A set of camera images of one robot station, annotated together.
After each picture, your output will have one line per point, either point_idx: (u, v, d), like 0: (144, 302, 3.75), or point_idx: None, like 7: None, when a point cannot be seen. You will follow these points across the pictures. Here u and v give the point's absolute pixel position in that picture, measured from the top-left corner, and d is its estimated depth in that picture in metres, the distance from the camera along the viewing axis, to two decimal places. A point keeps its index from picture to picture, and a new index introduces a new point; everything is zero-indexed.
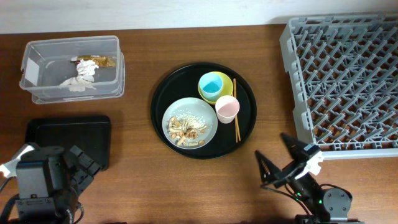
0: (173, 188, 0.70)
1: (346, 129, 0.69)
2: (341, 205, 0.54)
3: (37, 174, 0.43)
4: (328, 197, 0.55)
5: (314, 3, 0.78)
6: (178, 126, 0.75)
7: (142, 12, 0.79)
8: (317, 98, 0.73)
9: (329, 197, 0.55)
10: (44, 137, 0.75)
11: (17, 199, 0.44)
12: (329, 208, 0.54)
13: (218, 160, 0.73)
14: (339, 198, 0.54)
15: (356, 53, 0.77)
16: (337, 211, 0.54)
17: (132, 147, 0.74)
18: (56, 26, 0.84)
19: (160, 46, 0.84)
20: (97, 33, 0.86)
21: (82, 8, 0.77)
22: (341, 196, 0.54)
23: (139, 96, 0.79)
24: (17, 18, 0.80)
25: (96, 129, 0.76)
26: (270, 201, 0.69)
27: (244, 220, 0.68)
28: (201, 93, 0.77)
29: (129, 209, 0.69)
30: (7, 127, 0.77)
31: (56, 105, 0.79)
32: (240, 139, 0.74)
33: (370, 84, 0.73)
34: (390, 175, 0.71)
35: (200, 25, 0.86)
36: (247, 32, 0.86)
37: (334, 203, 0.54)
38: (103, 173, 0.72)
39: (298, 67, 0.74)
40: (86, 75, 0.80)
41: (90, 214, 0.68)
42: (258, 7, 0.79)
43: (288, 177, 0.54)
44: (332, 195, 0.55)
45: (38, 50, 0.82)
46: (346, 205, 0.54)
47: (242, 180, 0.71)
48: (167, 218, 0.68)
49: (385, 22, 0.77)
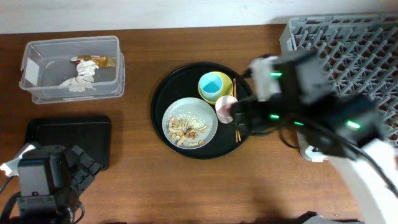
0: (173, 188, 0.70)
1: None
2: (315, 66, 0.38)
3: (38, 172, 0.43)
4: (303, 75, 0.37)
5: (314, 3, 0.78)
6: (178, 126, 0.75)
7: (142, 12, 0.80)
8: None
9: (308, 83, 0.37)
10: (44, 137, 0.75)
11: (19, 196, 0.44)
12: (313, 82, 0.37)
13: (218, 160, 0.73)
14: (313, 63, 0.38)
15: (356, 53, 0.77)
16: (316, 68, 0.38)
17: (132, 147, 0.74)
18: (56, 26, 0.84)
19: (160, 46, 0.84)
20: (97, 33, 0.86)
21: (82, 8, 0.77)
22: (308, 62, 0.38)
23: (139, 96, 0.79)
24: (17, 17, 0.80)
25: (96, 129, 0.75)
26: (270, 201, 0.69)
27: (244, 220, 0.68)
28: (201, 93, 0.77)
29: (129, 209, 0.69)
30: (6, 127, 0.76)
31: (56, 105, 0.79)
32: (240, 139, 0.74)
33: (370, 84, 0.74)
34: None
35: (200, 25, 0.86)
36: (247, 32, 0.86)
37: (310, 67, 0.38)
38: (103, 173, 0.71)
39: None
40: (87, 75, 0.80)
41: (89, 214, 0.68)
42: (258, 7, 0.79)
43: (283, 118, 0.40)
44: (314, 83, 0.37)
45: (38, 50, 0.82)
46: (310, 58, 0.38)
47: (242, 180, 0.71)
48: (167, 218, 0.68)
49: (385, 22, 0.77)
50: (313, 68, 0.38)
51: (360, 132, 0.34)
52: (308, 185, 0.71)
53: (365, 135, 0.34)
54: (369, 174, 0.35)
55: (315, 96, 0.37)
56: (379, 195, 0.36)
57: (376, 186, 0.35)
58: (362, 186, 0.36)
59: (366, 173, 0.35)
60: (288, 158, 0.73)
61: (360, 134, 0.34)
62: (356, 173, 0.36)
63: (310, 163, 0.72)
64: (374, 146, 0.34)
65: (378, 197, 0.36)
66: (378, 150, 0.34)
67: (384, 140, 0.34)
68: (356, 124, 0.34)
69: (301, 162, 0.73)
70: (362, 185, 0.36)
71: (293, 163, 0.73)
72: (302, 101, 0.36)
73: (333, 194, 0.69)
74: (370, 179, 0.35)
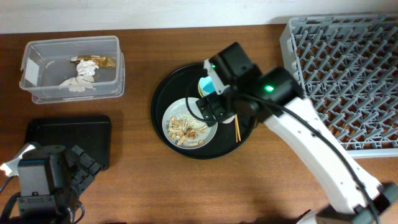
0: (173, 188, 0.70)
1: (346, 129, 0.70)
2: (239, 51, 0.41)
3: (38, 172, 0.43)
4: (230, 60, 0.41)
5: (314, 2, 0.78)
6: (178, 126, 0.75)
7: (142, 12, 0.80)
8: (316, 98, 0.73)
9: (238, 66, 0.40)
10: (44, 137, 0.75)
11: (19, 196, 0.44)
12: (242, 66, 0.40)
13: (218, 160, 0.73)
14: (237, 50, 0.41)
15: (356, 53, 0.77)
16: (239, 50, 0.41)
17: (132, 147, 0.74)
18: (56, 26, 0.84)
19: (160, 46, 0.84)
20: (97, 33, 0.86)
21: (82, 8, 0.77)
22: (232, 52, 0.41)
23: (139, 96, 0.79)
24: (17, 17, 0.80)
25: (96, 129, 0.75)
26: (270, 201, 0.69)
27: (244, 219, 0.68)
28: (201, 92, 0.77)
29: (129, 209, 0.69)
30: (6, 126, 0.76)
31: (56, 104, 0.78)
32: (240, 139, 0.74)
33: (370, 84, 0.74)
34: (390, 175, 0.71)
35: (200, 25, 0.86)
36: (247, 32, 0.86)
37: (237, 55, 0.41)
38: (103, 173, 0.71)
39: (298, 67, 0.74)
40: (87, 75, 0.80)
41: (89, 214, 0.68)
42: (258, 7, 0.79)
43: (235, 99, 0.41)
44: (242, 67, 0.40)
45: (38, 50, 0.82)
46: (231, 50, 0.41)
47: (242, 180, 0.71)
48: (168, 218, 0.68)
49: (385, 22, 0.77)
50: (239, 54, 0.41)
51: (280, 95, 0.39)
52: (308, 185, 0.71)
53: (283, 95, 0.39)
54: (294, 127, 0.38)
55: (245, 79, 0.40)
56: (313, 146, 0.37)
57: (306, 137, 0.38)
58: (296, 141, 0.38)
59: (293, 127, 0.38)
60: (288, 159, 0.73)
61: (280, 98, 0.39)
62: (288, 130, 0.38)
63: None
64: (295, 104, 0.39)
65: (312, 148, 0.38)
66: (299, 106, 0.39)
67: (304, 97, 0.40)
68: (274, 89, 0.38)
69: (301, 162, 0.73)
70: (297, 141, 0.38)
71: (293, 163, 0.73)
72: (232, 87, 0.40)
73: None
74: (298, 131, 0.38)
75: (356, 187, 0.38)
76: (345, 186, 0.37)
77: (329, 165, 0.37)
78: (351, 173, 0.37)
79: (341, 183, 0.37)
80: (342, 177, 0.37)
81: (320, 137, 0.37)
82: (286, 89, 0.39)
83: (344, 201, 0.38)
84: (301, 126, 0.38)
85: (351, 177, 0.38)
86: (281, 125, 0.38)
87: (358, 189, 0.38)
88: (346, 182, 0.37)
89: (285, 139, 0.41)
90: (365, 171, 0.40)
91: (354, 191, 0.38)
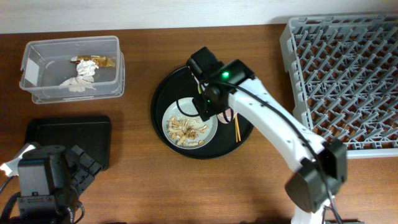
0: (173, 188, 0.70)
1: (346, 129, 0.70)
2: (206, 53, 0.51)
3: (38, 172, 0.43)
4: (199, 59, 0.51)
5: (314, 2, 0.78)
6: (178, 126, 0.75)
7: (142, 12, 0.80)
8: (316, 98, 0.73)
9: (205, 63, 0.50)
10: (44, 137, 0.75)
11: (19, 196, 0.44)
12: (209, 63, 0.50)
13: (218, 160, 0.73)
14: (204, 52, 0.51)
15: (356, 53, 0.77)
16: (206, 53, 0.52)
17: (132, 147, 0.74)
18: (56, 26, 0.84)
19: (160, 46, 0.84)
20: (97, 33, 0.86)
21: (82, 8, 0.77)
22: (200, 53, 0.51)
23: (139, 96, 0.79)
24: (16, 17, 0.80)
25: (96, 129, 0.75)
26: (270, 201, 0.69)
27: (244, 220, 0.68)
28: None
29: (129, 209, 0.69)
30: (6, 127, 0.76)
31: (56, 104, 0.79)
32: (240, 139, 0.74)
33: (370, 84, 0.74)
34: (390, 175, 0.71)
35: (200, 25, 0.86)
36: (247, 32, 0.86)
37: (204, 55, 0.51)
38: (103, 173, 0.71)
39: (298, 67, 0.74)
40: (87, 75, 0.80)
41: (89, 214, 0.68)
42: (258, 7, 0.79)
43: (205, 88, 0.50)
44: (209, 63, 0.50)
45: (38, 50, 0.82)
46: (199, 52, 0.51)
47: (242, 180, 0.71)
48: (167, 219, 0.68)
49: (385, 22, 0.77)
50: (206, 55, 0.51)
51: (236, 79, 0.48)
52: None
53: (240, 80, 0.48)
54: (245, 100, 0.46)
55: (210, 71, 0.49)
56: (260, 112, 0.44)
57: (255, 106, 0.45)
58: (249, 112, 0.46)
59: (245, 100, 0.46)
60: None
61: (237, 82, 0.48)
62: (242, 104, 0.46)
63: None
64: (249, 84, 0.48)
65: (260, 114, 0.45)
66: (250, 84, 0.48)
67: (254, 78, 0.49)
68: (232, 74, 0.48)
69: None
70: (250, 112, 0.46)
71: None
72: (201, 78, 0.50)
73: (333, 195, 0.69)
74: (249, 103, 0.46)
75: (301, 144, 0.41)
76: (291, 144, 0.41)
77: (275, 127, 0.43)
78: (293, 130, 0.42)
79: (288, 142, 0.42)
80: (287, 135, 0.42)
81: (266, 105, 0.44)
82: (240, 74, 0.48)
83: (293, 158, 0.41)
84: (252, 99, 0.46)
85: (296, 135, 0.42)
86: (237, 101, 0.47)
87: (304, 145, 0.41)
88: (292, 139, 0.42)
89: (247, 117, 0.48)
90: (313, 133, 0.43)
91: (300, 147, 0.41)
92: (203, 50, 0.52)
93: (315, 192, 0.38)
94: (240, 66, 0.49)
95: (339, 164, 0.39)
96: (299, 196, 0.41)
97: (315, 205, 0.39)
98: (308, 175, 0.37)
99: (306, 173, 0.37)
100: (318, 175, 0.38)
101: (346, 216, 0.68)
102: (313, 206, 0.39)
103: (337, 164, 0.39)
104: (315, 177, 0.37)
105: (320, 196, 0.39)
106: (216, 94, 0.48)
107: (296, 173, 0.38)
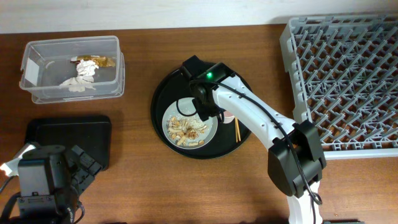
0: (173, 188, 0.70)
1: (346, 129, 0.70)
2: (195, 61, 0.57)
3: (38, 172, 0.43)
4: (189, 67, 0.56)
5: (314, 2, 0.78)
6: (178, 126, 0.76)
7: (142, 12, 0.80)
8: (316, 98, 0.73)
9: (194, 70, 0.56)
10: (44, 137, 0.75)
11: (19, 196, 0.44)
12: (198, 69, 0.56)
13: (218, 160, 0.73)
14: (193, 61, 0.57)
15: (356, 53, 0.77)
16: (195, 61, 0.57)
17: (132, 147, 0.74)
18: (56, 25, 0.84)
19: (160, 46, 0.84)
20: (97, 33, 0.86)
21: (82, 8, 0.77)
22: (190, 63, 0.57)
23: (139, 96, 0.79)
24: (17, 17, 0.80)
25: (96, 129, 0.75)
26: (270, 201, 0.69)
27: (244, 220, 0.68)
28: None
29: (129, 209, 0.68)
30: (6, 126, 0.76)
31: (56, 104, 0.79)
32: (240, 139, 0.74)
33: (370, 84, 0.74)
34: (390, 175, 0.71)
35: (200, 25, 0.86)
36: (248, 31, 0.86)
37: (193, 63, 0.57)
38: (103, 173, 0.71)
39: (298, 67, 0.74)
40: (87, 75, 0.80)
41: (89, 214, 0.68)
42: (258, 7, 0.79)
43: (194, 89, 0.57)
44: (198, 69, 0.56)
45: (38, 50, 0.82)
46: (189, 62, 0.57)
47: (242, 180, 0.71)
48: (167, 219, 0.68)
49: (385, 22, 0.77)
50: (196, 63, 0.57)
51: (218, 78, 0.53)
52: None
53: (222, 78, 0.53)
54: (226, 94, 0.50)
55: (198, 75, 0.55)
56: (238, 103, 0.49)
57: (233, 98, 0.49)
58: (230, 104, 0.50)
59: (225, 93, 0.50)
60: None
61: (220, 80, 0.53)
62: (224, 99, 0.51)
63: None
64: (230, 81, 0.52)
65: (238, 104, 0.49)
66: (231, 81, 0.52)
67: (234, 76, 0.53)
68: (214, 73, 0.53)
69: None
70: (231, 104, 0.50)
71: None
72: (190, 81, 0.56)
73: (333, 195, 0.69)
74: (229, 96, 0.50)
75: (274, 127, 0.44)
76: (265, 127, 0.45)
77: (250, 114, 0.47)
78: (266, 114, 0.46)
79: (262, 126, 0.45)
80: (262, 120, 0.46)
81: (243, 96, 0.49)
82: (222, 73, 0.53)
83: (268, 140, 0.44)
84: (231, 93, 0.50)
85: (269, 119, 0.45)
86: (219, 96, 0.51)
87: (276, 127, 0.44)
88: (266, 123, 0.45)
89: (230, 111, 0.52)
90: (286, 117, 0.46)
91: (272, 129, 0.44)
92: (192, 60, 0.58)
93: (288, 168, 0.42)
94: (222, 68, 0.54)
95: (311, 143, 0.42)
96: (278, 174, 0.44)
97: (292, 183, 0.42)
98: (278, 153, 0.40)
99: (277, 151, 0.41)
100: (288, 152, 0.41)
101: (346, 216, 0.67)
102: (290, 184, 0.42)
103: (308, 142, 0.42)
104: (285, 154, 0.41)
105: (295, 174, 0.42)
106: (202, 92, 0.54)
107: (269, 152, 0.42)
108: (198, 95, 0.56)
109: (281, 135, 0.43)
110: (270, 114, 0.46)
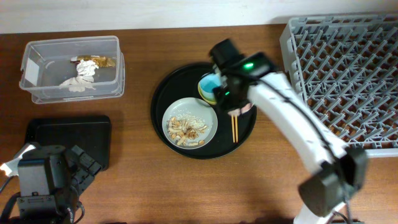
0: (173, 188, 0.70)
1: (346, 129, 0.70)
2: (231, 47, 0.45)
3: (38, 172, 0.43)
4: (223, 51, 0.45)
5: (314, 2, 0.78)
6: (178, 126, 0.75)
7: (142, 12, 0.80)
8: (316, 98, 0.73)
9: (229, 56, 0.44)
10: (44, 137, 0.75)
11: (19, 196, 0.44)
12: (232, 55, 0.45)
13: (218, 160, 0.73)
14: (228, 44, 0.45)
15: (356, 53, 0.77)
16: (231, 47, 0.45)
17: (132, 147, 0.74)
18: (56, 25, 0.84)
19: (160, 46, 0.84)
20: (97, 33, 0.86)
21: (82, 8, 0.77)
22: (225, 47, 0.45)
23: (139, 96, 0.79)
24: (16, 17, 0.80)
25: (96, 129, 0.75)
26: (270, 201, 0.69)
27: (244, 220, 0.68)
28: (201, 92, 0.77)
29: (129, 209, 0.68)
30: (6, 127, 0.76)
31: (56, 104, 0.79)
32: (240, 139, 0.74)
33: (370, 84, 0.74)
34: (389, 175, 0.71)
35: (200, 25, 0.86)
36: (248, 32, 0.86)
37: (229, 48, 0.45)
38: (103, 173, 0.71)
39: (298, 67, 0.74)
40: (87, 75, 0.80)
41: (89, 214, 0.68)
42: (258, 7, 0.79)
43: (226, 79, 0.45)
44: (233, 55, 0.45)
45: (38, 50, 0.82)
46: (224, 45, 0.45)
47: (242, 180, 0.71)
48: (168, 218, 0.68)
49: (385, 22, 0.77)
50: (231, 47, 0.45)
51: (257, 70, 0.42)
52: None
53: (263, 72, 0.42)
54: (267, 93, 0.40)
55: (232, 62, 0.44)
56: (282, 109, 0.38)
57: (275, 101, 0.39)
58: (269, 107, 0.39)
59: (267, 93, 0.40)
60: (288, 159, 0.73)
61: (260, 73, 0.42)
62: (262, 98, 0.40)
63: None
64: (273, 77, 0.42)
65: (282, 109, 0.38)
66: (276, 79, 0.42)
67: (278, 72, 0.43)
68: (254, 64, 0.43)
69: None
70: (270, 106, 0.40)
71: None
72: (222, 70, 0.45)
73: None
74: (270, 97, 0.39)
75: (323, 146, 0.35)
76: (311, 144, 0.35)
77: (295, 127, 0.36)
78: (315, 129, 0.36)
79: (308, 142, 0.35)
80: (308, 135, 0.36)
81: (289, 101, 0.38)
82: (264, 66, 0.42)
83: (313, 162, 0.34)
84: (273, 93, 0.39)
85: (317, 136, 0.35)
86: (257, 92, 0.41)
87: (326, 148, 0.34)
88: (313, 140, 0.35)
89: (267, 112, 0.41)
90: (336, 137, 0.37)
91: (320, 150, 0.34)
92: (226, 43, 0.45)
93: (331, 199, 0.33)
94: (267, 63, 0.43)
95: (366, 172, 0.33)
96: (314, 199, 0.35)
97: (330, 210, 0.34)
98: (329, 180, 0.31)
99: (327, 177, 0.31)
100: (341, 181, 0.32)
101: None
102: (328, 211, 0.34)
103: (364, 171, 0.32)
104: (337, 182, 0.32)
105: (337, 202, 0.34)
106: (236, 84, 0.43)
107: (314, 175, 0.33)
108: (229, 87, 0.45)
109: (334, 159, 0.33)
110: (320, 129, 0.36)
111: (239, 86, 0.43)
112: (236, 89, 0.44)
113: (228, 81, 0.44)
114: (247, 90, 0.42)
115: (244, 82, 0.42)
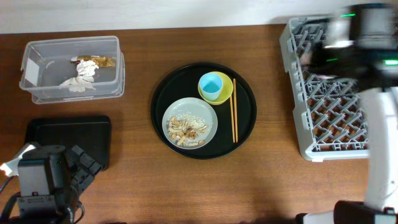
0: (173, 188, 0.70)
1: (346, 130, 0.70)
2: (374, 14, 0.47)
3: (38, 172, 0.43)
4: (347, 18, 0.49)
5: (314, 2, 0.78)
6: (178, 126, 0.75)
7: (142, 12, 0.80)
8: (317, 98, 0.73)
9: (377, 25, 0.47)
10: (45, 137, 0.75)
11: (19, 196, 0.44)
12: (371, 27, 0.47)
13: (218, 160, 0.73)
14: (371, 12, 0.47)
15: None
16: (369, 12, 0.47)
17: (133, 147, 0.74)
18: (56, 25, 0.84)
19: (160, 46, 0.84)
20: (97, 33, 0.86)
21: (82, 8, 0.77)
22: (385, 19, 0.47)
23: (139, 96, 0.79)
24: (16, 18, 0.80)
25: (96, 129, 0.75)
26: (270, 201, 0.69)
27: (244, 220, 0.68)
28: (201, 92, 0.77)
29: (129, 209, 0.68)
30: (6, 127, 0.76)
31: (56, 104, 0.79)
32: (240, 139, 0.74)
33: None
34: None
35: (200, 25, 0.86)
36: (248, 32, 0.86)
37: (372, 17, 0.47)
38: (103, 173, 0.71)
39: (298, 67, 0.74)
40: (87, 75, 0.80)
41: (90, 214, 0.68)
42: (258, 7, 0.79)
43: (364, 69, 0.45)
44: (381, 28, 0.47)
45: (38, 51, 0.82)
46: (377, 15, 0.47)
47: (242, 180, 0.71)
48: (167, 218, 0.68)
49: None
50: (377, 15, 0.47)
51: None
52: (308, 184, 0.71)
53: None
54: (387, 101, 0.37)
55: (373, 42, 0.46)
56: (391, 130, 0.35)
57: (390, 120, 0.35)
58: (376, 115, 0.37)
59: (385, 103, 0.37)
60: (288, 159, 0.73)
61: None
62: (377, 103, 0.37)
63: (310, 163, 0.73)
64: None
65: (389, 130, 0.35)
66: None
67: None
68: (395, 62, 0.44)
69: (302, 162, 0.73)
70: (375, 114, 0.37)
71: (293, 164, 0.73)
72: (360, 46, 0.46)
73: (333, 195, 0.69)
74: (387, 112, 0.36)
75: None
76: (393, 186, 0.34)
77: (392, 165, 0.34)
78: None
79: (392, 182, 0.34)
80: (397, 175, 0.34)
81: None
82: None
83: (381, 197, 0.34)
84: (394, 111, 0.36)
85: None
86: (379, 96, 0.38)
87: None
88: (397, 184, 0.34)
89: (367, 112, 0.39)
90: None
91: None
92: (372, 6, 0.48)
93: None
94: (397, 43, 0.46)
95: None
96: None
97: None
98: None
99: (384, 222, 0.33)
100: None
101: None
102: None
103: None
104: None
105: None
106: (370, 71, 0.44)
107: (373, 212, 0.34)
108: (356, 70, 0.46)
109: None
110: None
111: (373, 75, 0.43)
112: (365, 76, 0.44)
113: (361, 68, 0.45)
114: (361, 81, 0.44)
115: (372, 76, 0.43)
